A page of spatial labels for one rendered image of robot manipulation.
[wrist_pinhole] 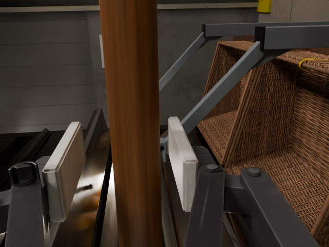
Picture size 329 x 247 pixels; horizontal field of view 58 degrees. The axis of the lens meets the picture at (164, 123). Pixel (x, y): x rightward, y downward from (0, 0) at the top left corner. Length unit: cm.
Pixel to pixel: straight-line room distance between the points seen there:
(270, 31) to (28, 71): 274
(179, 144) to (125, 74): 5
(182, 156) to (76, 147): 7
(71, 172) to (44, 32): 287
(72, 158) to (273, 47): 49
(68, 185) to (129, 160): 4
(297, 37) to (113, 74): 50
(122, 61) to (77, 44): 283
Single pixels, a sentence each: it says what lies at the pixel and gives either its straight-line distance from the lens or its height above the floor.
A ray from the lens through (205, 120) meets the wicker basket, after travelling 178.
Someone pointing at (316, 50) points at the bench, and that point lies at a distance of 115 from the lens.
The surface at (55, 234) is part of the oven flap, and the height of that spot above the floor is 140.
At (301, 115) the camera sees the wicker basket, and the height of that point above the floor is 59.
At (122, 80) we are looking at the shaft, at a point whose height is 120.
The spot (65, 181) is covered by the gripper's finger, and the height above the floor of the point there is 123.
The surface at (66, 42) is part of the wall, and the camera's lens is 300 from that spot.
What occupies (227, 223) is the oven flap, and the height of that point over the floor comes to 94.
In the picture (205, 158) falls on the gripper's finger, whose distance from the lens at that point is 17.
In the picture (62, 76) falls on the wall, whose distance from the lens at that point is 307.
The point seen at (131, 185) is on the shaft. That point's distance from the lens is 18.
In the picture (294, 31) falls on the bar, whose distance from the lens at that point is 62.
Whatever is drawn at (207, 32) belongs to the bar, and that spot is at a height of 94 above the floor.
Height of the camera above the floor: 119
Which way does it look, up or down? 5 degrees down
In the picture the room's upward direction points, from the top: 93 degrees counter-clockwise
